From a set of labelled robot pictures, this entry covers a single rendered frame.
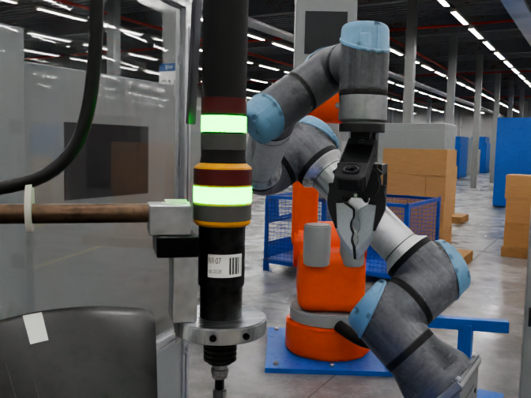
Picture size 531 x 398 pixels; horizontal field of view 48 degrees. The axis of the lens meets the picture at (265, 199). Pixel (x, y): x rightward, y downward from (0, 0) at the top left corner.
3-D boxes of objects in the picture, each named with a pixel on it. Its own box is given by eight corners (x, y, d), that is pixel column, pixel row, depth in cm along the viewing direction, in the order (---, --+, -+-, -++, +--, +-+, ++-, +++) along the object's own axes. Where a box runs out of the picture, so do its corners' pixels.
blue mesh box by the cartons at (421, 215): (335, 278, 714) (338, 198, 705) (375, 262, 820) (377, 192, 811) (405, 289, 667) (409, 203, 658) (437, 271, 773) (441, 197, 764)
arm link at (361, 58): (371, 31, 97) (401, 21, 89) (369, 99, 98) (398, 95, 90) (329, 26, 94) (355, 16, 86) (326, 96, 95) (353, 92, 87)
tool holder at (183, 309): (150, 351, 40) (151, 208, 39) (144, 321, 47) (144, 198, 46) (277, 343, 43) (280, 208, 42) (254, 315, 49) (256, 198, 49)
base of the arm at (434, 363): (419, 403, 123) (386, 366, 126) (473, 356, 121) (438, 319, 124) (409, 421, 109) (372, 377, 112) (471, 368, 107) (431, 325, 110)
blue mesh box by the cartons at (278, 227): (261, 270, 755) (262, 193, 746) (304, 255, 866) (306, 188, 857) (325, 279, 712) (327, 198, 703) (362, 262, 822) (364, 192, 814)
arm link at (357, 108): (383, 93, 88) (329, 94, 90) (382, 125, 88) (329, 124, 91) (391, 98, 95) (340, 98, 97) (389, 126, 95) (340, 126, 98)
